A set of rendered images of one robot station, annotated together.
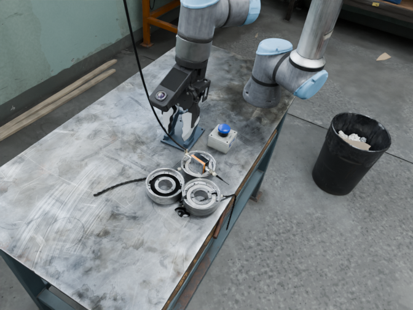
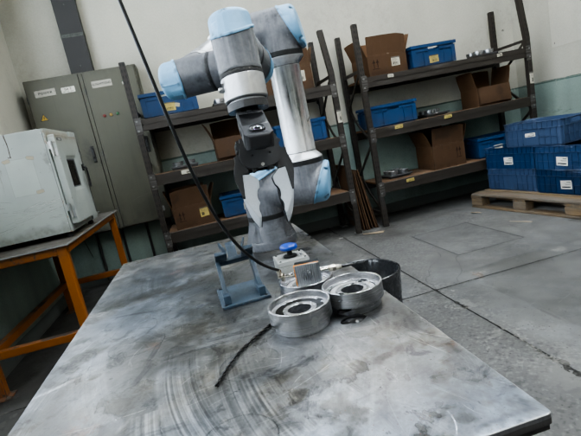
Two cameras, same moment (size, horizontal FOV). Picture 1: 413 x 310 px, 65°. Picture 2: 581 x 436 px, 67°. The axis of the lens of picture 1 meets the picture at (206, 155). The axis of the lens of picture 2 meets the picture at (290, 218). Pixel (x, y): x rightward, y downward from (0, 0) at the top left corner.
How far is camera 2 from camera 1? 62 cm
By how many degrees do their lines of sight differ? 44
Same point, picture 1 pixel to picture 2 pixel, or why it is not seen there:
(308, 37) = (295, 130)
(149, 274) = (424, 369)
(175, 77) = (251, 117)
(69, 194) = (173, 414)
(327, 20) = (303, 105)
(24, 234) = not seen: outside the picture
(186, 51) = (249, 83)
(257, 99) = (277, 238)
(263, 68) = (264, 197)
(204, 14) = (251, 36)
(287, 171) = not seen: hidden behind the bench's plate
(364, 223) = not seen: hidden behind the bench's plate
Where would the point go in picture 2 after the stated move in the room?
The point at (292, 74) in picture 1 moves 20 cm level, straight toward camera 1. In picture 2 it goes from (302, 176) to (334, 177)
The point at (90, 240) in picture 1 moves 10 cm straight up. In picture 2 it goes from (293, 414) to (275, 334)
